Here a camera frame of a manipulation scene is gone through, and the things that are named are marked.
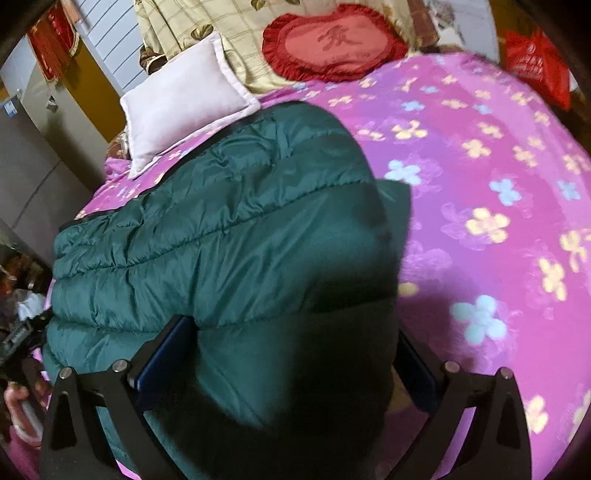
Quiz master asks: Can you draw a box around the person's left hand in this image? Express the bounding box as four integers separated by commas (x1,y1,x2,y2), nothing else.
4,357,52,446

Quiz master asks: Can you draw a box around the cluttered bedside table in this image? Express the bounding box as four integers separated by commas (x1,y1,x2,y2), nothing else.
0,244,51,328

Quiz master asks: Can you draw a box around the person's left forearm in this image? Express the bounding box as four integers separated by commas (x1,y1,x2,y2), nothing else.
0,422,44,480

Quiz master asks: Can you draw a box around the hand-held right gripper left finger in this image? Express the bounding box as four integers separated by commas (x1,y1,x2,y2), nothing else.
39,315,195,480

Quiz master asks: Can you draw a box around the pink floral blanket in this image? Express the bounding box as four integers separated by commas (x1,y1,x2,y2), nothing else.
28,51,591,480

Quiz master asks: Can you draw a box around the red shopping bag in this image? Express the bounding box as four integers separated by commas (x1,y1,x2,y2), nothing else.
501,28,575,112

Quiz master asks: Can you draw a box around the red hanging decoration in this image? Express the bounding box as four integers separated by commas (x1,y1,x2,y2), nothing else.
27,2,80,85

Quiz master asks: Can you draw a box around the grey wardrobe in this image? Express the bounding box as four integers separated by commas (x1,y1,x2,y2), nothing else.
0,41,116,268

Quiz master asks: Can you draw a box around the dark green puffer jacket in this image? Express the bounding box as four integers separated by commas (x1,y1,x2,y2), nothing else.
41,100,414,480

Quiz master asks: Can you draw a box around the white pillow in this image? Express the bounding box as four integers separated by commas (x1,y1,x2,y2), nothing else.
119,31,262,181

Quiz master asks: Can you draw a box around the brown patterned cloth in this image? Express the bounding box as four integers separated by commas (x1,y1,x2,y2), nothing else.
406,0,439,51

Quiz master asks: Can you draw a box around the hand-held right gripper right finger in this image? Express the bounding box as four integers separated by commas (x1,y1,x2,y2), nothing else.
390,329,534,480

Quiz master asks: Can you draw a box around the red heart-shaped cushion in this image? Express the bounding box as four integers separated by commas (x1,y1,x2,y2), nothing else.
262,4,409,83

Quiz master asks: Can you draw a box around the beige floral quilt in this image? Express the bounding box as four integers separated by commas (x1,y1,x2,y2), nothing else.
134,0,416,93

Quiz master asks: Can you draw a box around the brown wooden door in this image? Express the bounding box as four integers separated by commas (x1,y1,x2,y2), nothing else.
60,44,127,144

